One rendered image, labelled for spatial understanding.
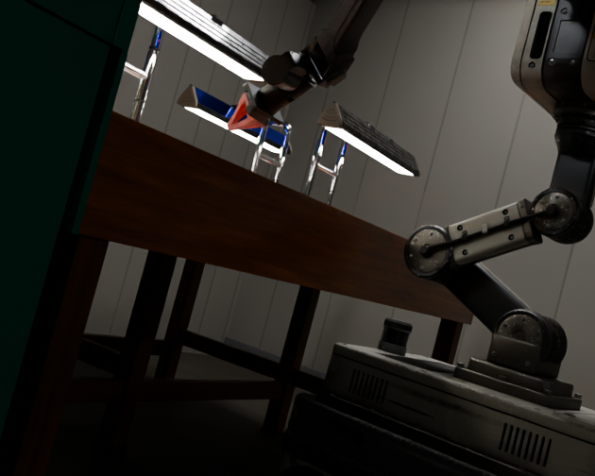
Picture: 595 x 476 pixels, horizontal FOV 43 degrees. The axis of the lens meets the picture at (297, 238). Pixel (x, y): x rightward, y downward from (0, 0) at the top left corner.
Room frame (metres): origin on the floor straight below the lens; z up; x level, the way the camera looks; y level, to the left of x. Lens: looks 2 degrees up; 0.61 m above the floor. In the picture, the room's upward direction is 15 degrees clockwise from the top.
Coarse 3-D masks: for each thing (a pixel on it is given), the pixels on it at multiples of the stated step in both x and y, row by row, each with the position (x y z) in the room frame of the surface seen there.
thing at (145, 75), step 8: (216, 16) 1.70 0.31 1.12; (160, 32) 1.78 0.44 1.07; (152, 40) 1.78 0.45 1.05; (160, 40) 1.78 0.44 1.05; (152, 48) 1.77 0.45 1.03; (160, 48) 1.80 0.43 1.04; (152, 56) 1.77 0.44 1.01; (128, 64) 1.72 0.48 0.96; (144, 64) 1.78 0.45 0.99; (152, 64) 1.78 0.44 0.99; (128, 72) 1.73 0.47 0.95; (136, 72) 1.74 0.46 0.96; (144, 72) 1.77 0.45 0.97; (152, 72) 1.78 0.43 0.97; (144, 80) 1.77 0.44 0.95; (144, 88) 1.78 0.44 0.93; (136, 96) 1.78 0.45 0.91; (144, 96) 1.78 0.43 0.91; (136, 104) 1.77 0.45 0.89; (136, 112) 1.77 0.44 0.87; (136, 120) 1.78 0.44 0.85
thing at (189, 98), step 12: (180, 96) 2.50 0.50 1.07; (192, 96) 2.48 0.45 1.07; (204, 96) 2.53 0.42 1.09; (192, 108) 2.51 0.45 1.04; (204, 108) 2.51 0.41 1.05; (216, 108) 2.58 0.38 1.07; (228, 108) 2.65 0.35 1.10; (228, 120) 2.63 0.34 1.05; (240, 120) 2.70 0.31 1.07; (252, 132) 2.75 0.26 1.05; (276, 132) 2.92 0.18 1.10; (276, 144) 2.89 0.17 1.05
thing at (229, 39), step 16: (144, 0) 1.47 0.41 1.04; (160, 0) 1.50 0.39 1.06; (176, 0) 1.56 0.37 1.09; (176, 16) 1.55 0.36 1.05; (192, 16) 1.60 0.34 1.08; (208, 16) 1.67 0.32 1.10; (192, 32) 1.60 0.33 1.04; (208, 32) 1.64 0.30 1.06; (224, 32) 1.71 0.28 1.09; (224, 48) 1.69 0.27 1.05; (240, 48) 1.75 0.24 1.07; (256, 48) 1.83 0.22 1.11; (240, 64) 1.76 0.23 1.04; (256, 64) 1.80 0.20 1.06; (256, 80) 1.88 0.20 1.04
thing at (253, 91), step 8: (248, 88) 1.47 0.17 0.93; (256, 88) 1.50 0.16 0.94; (264, 88) 1.48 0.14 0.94; (272, 88) 1.47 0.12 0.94; (256, 96) 1.48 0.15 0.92; (264, 96) 1.48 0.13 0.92; (272, 96) 1.47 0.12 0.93; (280, 96) 1.47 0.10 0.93; (288, 96) 1.47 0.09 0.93; (256, 104) 1.46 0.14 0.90; (264, 104) 1.48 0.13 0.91; (272, 104) 1.48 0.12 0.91; (280, 104) 1.48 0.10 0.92; (288, 104) 1.49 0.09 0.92; (264, 112) 1.48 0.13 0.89; (272, 112) 1.50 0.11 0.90; (280, 120) 1.53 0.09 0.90
